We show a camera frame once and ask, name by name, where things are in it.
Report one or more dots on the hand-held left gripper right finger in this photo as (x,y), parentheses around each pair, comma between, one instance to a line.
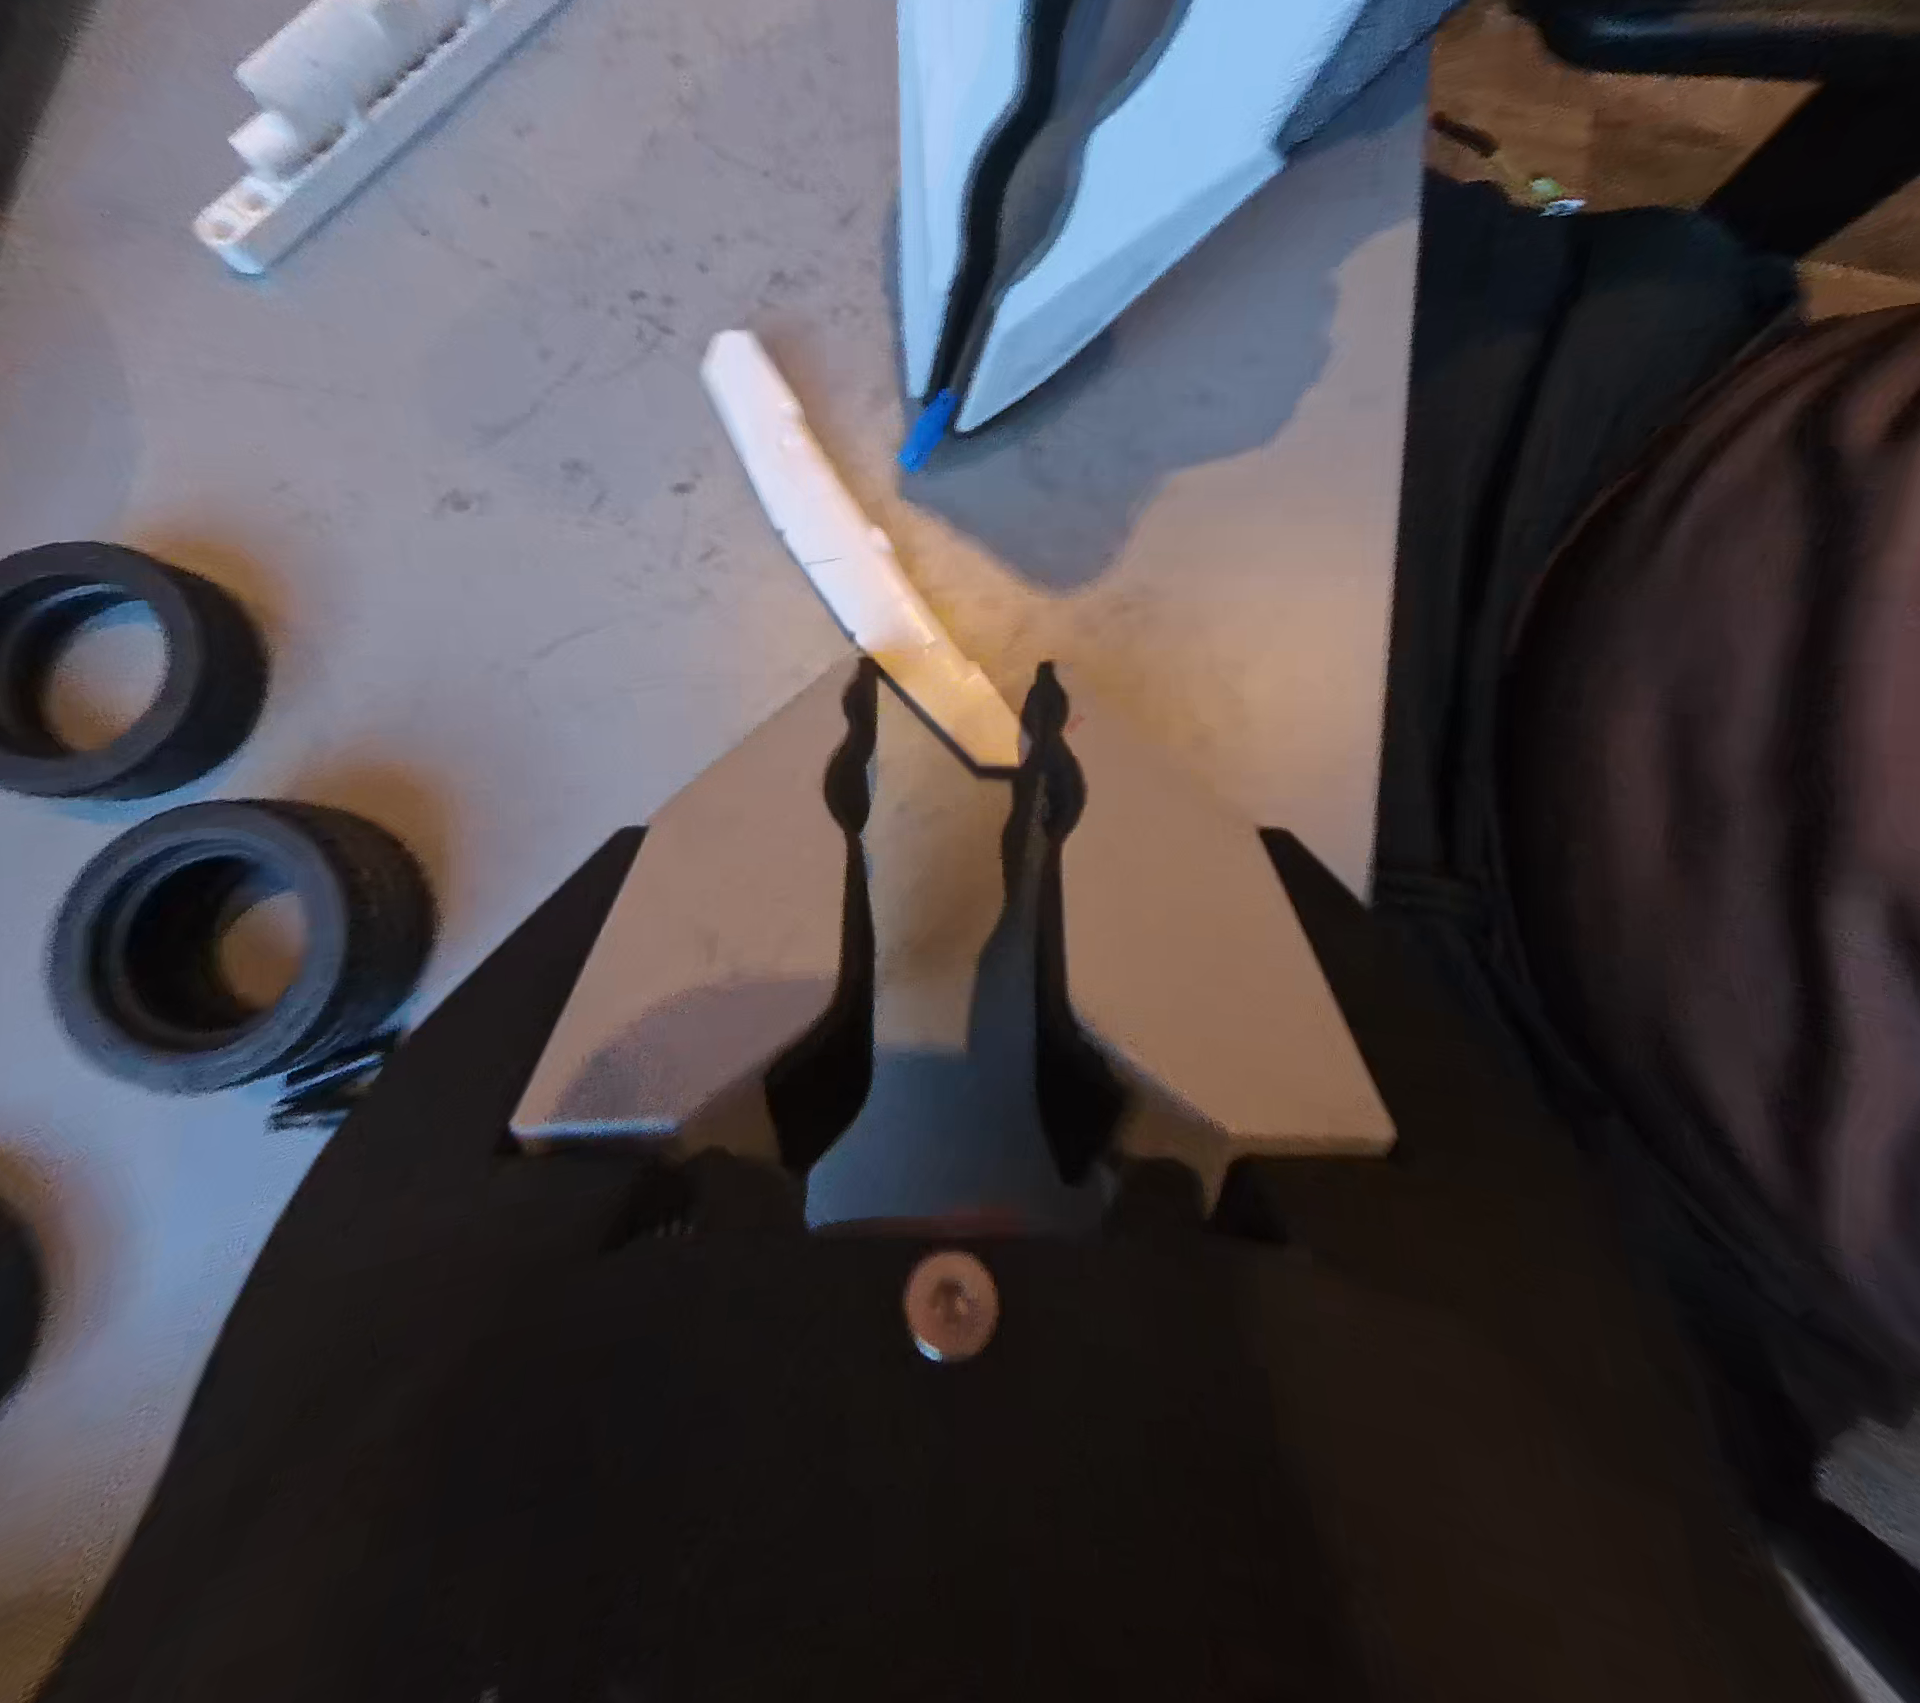
(1215,985)

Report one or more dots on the small blue connector pin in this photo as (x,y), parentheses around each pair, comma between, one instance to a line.
(926,431)

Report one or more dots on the person's black garment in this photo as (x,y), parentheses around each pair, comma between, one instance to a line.
(1502,460)

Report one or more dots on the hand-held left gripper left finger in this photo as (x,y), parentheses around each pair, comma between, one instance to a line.
(720,953)

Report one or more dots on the black rubber toy tyre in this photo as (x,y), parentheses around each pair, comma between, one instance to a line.
(218,684)
(13,1298)
(360,924)

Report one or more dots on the black mesh office chair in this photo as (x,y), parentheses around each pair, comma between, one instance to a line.
(1680,24)

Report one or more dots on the person's brown-shirted torso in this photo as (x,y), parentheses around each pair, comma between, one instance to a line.
(1727,760)

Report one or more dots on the grey desk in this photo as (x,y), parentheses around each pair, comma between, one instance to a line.
(526,385)

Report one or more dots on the white beam with cylinders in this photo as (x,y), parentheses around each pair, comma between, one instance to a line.
(406,84)

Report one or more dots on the long white pointed panel piece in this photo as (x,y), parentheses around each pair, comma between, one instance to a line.
(795,490)

